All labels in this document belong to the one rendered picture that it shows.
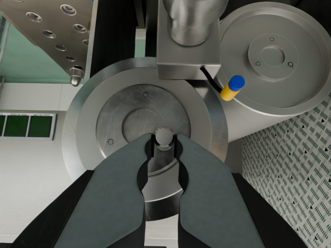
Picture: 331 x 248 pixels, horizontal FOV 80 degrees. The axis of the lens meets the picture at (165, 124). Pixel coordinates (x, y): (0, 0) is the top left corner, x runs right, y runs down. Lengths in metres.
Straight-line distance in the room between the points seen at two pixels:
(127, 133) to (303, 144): 0.20
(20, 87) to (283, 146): 3.66
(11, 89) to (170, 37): 3.72
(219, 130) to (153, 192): 0.08
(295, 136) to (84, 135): 0.24
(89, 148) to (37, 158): 0.42
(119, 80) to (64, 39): 0.31
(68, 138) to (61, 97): 3.20
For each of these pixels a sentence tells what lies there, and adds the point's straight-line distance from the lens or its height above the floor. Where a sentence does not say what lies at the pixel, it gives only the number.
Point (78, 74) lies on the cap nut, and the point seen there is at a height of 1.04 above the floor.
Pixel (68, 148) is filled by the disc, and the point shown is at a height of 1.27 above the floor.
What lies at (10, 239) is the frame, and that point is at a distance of 0.64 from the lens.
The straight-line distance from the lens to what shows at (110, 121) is 0.16.
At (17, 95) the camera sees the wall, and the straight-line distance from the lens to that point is 3.75.
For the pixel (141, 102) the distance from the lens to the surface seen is 0.16.
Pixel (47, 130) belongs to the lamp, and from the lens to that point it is 0.58.
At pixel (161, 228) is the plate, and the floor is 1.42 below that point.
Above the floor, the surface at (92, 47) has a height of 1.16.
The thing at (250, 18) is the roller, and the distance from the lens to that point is 0.25.
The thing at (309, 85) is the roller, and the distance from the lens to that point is 0.23.
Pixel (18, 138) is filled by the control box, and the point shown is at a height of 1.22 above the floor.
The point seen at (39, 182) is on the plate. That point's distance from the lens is 0.59.
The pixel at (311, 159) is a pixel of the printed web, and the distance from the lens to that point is 0.27.
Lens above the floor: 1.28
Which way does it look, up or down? 12 degrees down
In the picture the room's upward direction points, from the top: 179 degrees counter-clockwise
